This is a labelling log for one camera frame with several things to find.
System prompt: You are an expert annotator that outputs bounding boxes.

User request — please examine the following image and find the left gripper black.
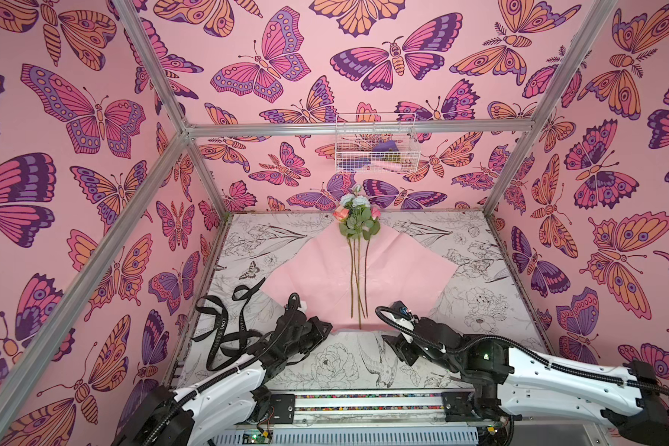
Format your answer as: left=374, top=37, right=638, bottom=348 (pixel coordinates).
left=281, top=317, right=334, bottom=362

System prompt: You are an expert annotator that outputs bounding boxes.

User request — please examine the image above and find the purple pink wrapping paper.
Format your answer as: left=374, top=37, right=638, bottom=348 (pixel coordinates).
left=262, top=223, right=458, bottom=331

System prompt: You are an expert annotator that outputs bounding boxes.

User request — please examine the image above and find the white fake flower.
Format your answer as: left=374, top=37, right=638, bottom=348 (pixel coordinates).
left=339, top=186, right=371, bottom=321

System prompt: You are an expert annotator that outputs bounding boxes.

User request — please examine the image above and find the orange pink fake rose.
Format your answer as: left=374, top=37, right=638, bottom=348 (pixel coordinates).
left=334, top=206, right=355, bottom=318

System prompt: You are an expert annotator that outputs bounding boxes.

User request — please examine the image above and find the small pink fake rose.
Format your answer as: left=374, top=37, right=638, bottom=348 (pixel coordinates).
left=363, top=206, right=381, bottom=317

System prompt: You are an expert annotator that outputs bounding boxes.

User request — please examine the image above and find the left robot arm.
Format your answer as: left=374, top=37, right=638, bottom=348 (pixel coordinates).
left=113, top=293, right=333, bottom=445

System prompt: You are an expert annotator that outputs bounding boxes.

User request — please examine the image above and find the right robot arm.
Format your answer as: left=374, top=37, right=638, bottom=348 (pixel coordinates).
left=375, top=301, right=669, bottom=445

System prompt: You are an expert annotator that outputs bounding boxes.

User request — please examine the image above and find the black printed ribbon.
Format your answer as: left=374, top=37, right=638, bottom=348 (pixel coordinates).
left=191, top=278, right=266, bottom=373

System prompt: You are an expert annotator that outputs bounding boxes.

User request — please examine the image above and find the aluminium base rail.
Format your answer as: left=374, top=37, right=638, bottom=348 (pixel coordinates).
left=133, top=387, right=614, bottom=446

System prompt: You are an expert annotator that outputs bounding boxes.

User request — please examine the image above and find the white wire basket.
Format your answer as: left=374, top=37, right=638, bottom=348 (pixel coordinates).
left=332, top=113, right=421, bottom=176

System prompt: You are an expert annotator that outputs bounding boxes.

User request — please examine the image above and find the aluminium frame structure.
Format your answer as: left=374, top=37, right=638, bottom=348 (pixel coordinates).
left=0, top=0, right=620, bottom=446

